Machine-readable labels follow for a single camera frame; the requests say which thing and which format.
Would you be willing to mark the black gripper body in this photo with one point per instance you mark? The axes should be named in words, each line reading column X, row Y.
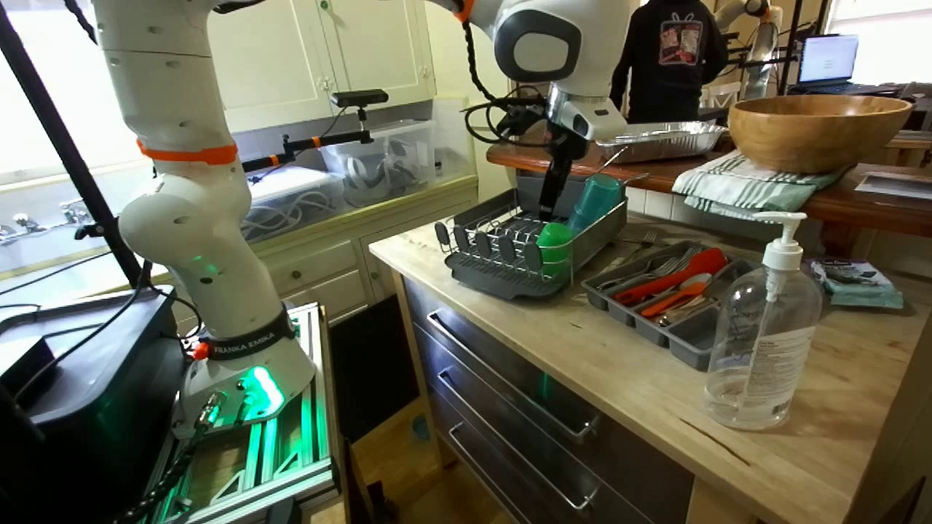
column 567, row 155

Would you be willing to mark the light green plastic cup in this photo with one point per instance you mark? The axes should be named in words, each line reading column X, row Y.
column 554, row 253

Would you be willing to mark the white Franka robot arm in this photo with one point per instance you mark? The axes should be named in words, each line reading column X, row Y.
column 184, row 224

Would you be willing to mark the teal plastic cup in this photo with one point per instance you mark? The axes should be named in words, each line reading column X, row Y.
column 595, row 202

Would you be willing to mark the grey dish rack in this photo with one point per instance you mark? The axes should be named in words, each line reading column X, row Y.
column 503, row 259

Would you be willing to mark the silver metal cutlery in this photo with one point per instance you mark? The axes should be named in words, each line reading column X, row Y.
column 636, row 261

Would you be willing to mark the aluminium foil pan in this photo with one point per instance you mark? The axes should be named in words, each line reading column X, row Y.
column 664, row 142

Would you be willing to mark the red plastic utensil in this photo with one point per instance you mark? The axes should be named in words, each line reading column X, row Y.
column 669, row 277

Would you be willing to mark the person in black hoodie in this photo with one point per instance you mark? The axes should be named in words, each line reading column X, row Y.
column 669, row 61

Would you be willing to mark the orange plastic utensil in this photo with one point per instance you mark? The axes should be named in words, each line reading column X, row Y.
column 672, row 299

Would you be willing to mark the clear plastic storage bin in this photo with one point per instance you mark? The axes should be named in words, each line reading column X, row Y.
column 387, row 161

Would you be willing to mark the green striped white towel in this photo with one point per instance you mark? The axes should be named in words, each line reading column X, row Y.
column 738, row 186

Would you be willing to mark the grey cutlery tray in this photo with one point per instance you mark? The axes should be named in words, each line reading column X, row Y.
column 685, row 337

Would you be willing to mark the steel drawer cabinet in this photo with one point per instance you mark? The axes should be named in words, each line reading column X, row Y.
column 503, row 410

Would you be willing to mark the white low drawer cabinet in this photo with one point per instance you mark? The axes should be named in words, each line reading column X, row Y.
column 308, row 266

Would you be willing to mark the clear pump soap bottle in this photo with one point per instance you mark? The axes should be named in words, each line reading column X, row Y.
column 761, row 340

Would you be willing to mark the wooden bowl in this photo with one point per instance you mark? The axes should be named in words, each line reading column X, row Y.
column 816, row 133

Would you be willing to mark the laptop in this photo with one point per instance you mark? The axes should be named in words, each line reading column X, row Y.
column 828, row 61

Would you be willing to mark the teal flat pack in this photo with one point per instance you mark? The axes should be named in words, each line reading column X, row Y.
column 859, row 288

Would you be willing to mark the black tripod pole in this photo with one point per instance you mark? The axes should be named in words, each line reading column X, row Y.
column 68, row 146

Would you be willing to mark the black box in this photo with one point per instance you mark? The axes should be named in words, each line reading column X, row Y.
column 88, row 410

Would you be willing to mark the black camera on mount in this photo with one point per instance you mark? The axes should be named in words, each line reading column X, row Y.
column 358, row 97

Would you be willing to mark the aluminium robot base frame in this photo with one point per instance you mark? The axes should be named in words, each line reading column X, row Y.
column 292, row 468

